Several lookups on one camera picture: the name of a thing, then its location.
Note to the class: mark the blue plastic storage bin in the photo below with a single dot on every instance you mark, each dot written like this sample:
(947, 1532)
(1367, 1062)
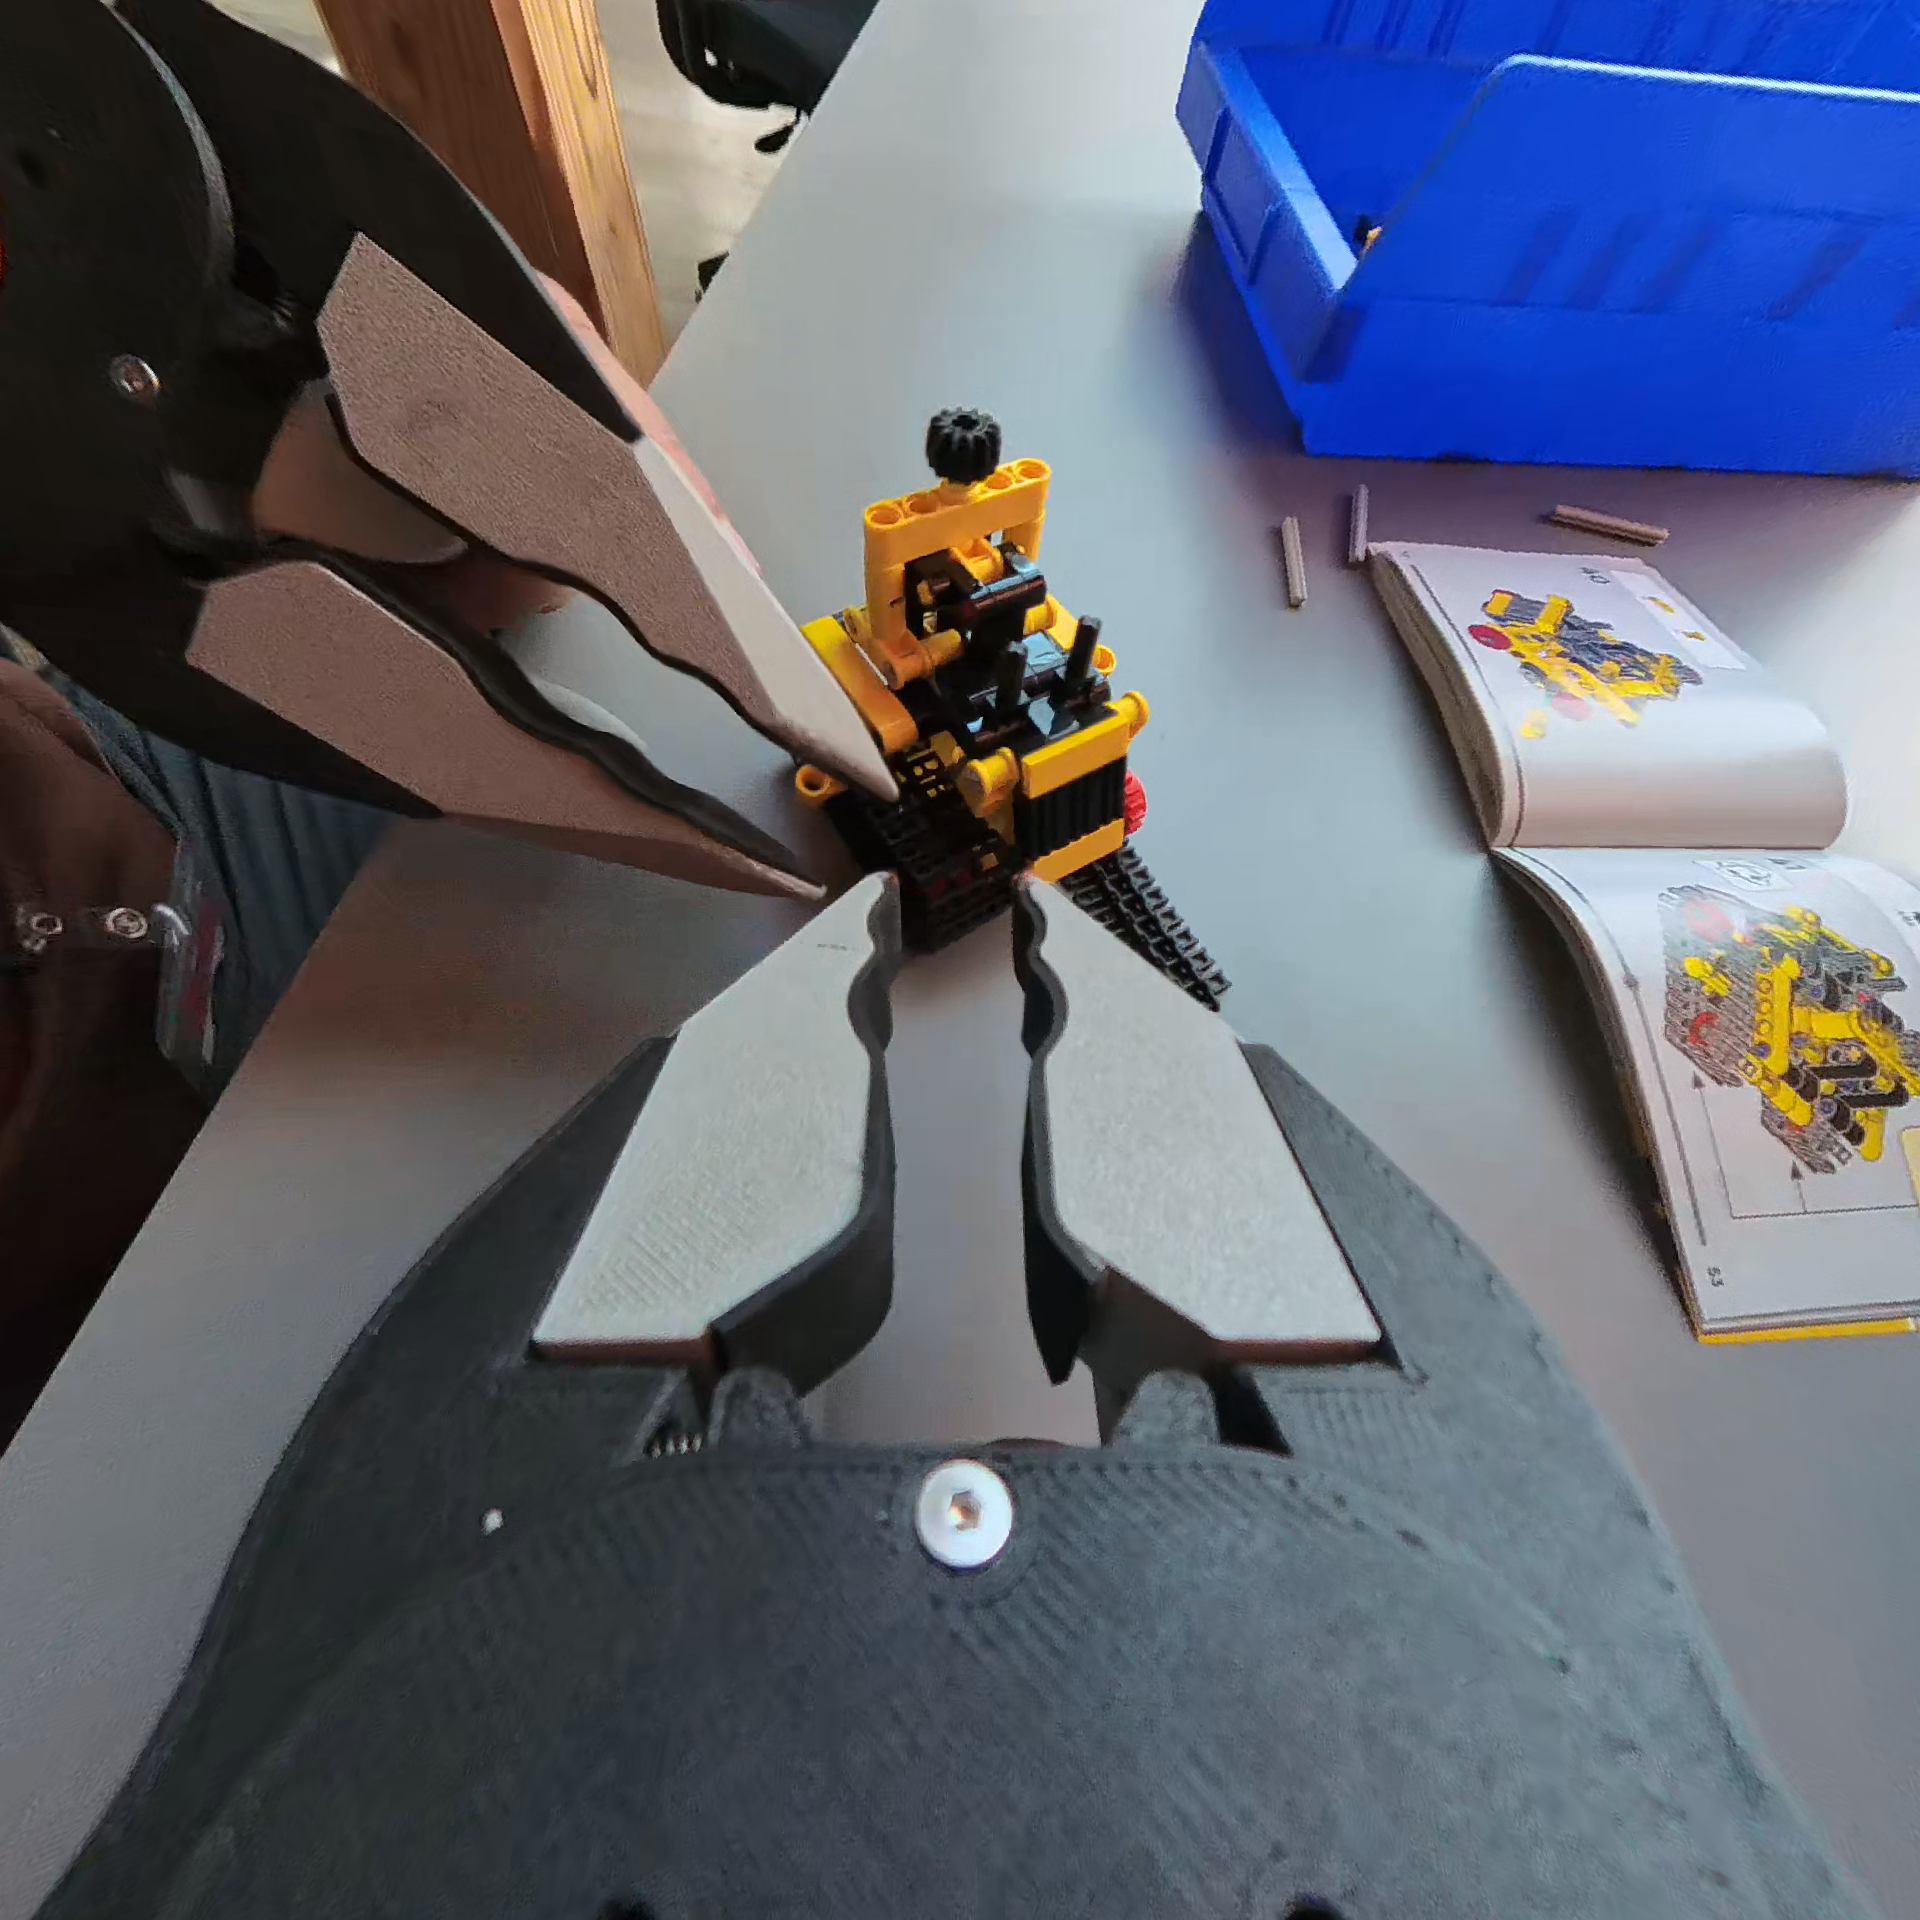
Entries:
(1576, 347)

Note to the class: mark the brown lego axle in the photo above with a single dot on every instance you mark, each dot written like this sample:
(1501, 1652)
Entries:
(1358, 524)
(1608, 524)
(1293, 564)

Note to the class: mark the black office chair base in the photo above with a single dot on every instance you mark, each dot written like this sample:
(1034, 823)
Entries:
(751, 61)

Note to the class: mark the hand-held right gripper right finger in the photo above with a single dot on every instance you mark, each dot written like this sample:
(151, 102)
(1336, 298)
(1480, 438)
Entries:
(1184, 1186)

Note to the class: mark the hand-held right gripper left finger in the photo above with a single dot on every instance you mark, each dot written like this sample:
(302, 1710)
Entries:
(735, 1172)

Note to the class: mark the lego instruction booklet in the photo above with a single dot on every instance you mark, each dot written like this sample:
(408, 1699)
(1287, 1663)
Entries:
(1651, 751)

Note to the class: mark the yellow black lego bulldozer model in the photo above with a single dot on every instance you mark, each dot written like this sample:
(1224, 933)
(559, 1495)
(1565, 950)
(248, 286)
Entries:
(1051, 751)

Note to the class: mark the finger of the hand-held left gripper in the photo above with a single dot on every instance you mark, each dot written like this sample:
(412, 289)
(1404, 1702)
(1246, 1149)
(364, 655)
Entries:
(494, 436)
(375, 691)

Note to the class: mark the person's left hand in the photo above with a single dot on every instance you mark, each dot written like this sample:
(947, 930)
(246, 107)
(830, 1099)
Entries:
(683, 458)

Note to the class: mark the wooden post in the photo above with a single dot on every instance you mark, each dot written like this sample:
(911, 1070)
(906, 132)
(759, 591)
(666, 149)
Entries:
(510, 121)

